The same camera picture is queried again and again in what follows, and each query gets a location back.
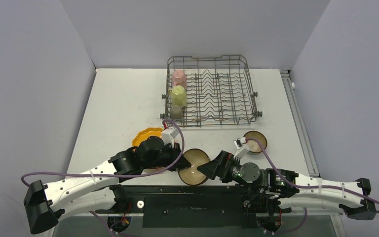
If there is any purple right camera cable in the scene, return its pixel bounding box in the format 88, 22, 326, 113
246, 137, 379, 216

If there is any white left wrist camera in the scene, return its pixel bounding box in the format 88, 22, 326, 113
161, 126, 179, 146

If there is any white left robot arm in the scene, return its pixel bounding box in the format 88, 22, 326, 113
21, 136, 191, 235

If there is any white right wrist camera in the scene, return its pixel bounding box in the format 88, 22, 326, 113
233, 137, 250, 161

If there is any brown ceramic bowl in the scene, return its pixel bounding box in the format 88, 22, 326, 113
178, 149, 210, 186
243, 130, 267, 154

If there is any pale yellow mug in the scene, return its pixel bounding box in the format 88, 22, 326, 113
168, 83, 187, 107

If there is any aluminium frame rail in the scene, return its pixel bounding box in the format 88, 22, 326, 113
280, 70, 320, 177

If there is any grey wire dish rack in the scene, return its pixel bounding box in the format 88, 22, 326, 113
166, 55, 263, 127

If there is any orange polka dot plate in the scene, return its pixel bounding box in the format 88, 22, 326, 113
132, 127, 164, 147

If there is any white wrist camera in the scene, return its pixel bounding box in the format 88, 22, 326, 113
161, 126, 179, 146
233, 137, 250, 161

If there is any pink mug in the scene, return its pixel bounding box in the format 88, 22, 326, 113
172, 70, 187, 89

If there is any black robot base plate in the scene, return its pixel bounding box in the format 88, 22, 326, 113
96, 185, 292, 228

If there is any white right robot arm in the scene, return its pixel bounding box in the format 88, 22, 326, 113
197, 151, 377, 220

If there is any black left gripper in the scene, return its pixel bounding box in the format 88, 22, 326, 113
143, 141, 191, 172

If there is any small grey-green cup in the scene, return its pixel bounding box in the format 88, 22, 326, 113
170, 105, 184, 119

